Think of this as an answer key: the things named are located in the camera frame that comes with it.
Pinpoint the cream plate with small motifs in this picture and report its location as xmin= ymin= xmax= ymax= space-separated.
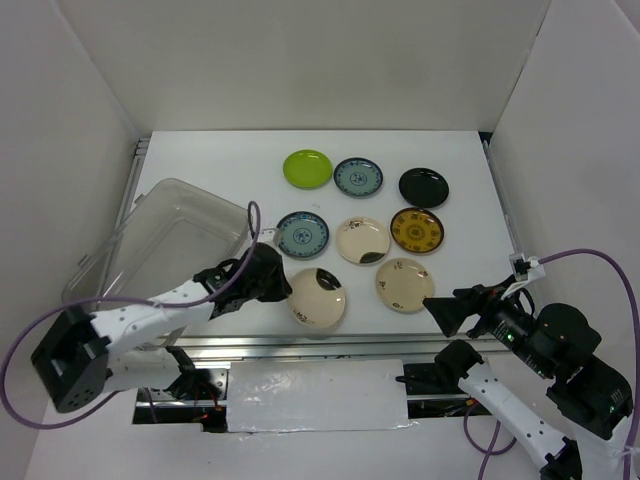
xmin=375 ymin=258 xmax=435 ymax=314

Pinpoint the cream plate with flower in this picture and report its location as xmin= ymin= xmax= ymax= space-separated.
xmin=336 ymin=217 xmax=391 ymax=265

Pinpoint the green plate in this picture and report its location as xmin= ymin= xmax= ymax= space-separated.
xmin=283 ymin=149 xmax=333 ymax=189

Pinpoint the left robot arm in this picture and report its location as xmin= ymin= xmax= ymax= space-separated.
xmin=31 ymin=243 xmax=292 ymax=414

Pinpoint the yellow brown patterned plate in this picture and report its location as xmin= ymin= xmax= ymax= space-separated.
xmin=389 ymin=207 xmax=445 ymax=255

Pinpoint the clear plastic bin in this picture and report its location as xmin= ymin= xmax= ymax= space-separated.
xmin=62 ymin=179 xmax=248 ymax=303

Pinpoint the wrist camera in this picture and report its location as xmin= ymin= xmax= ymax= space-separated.
xmin=501 ymin=253 xmax=546 ymax=300
xmin=257 ymin=228 xmax=281 ymax=248

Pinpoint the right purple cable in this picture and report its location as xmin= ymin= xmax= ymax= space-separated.
xmin=464 ymin=247 xmax=640 ymax=480

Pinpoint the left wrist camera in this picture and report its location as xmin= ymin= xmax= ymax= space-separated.
xmin=257 ymin=228 xmax=281 ymax=248

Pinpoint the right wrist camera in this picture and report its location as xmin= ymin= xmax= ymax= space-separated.
xmin=501 ymin=253 xmax=546 ymax=300

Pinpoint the cream plate with black patch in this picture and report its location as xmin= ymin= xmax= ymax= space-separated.
xmin=287 ymin=268 xmax=347 ymax=331

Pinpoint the blue patterned plate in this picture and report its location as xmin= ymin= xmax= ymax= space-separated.
xmin=333 ymin=157 xmax=384 ymax=198
xmin=275 ymin=211 xmax=330 ymax=259

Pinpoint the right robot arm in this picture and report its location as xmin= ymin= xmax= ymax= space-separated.
xmin=423 ymin=285 xmax=635 ymax=479

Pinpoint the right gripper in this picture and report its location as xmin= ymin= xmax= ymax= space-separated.
xmin=420 ymin=269 xmax=554 ymax=374

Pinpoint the blue patterned plate near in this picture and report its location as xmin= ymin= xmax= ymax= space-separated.
xmin=275 ymin=211 xmax=330 ymax=259

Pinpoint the blue patterned plate far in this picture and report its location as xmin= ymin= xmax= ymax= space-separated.
xmin=333 ymin=157 xmax=384 ymax=198

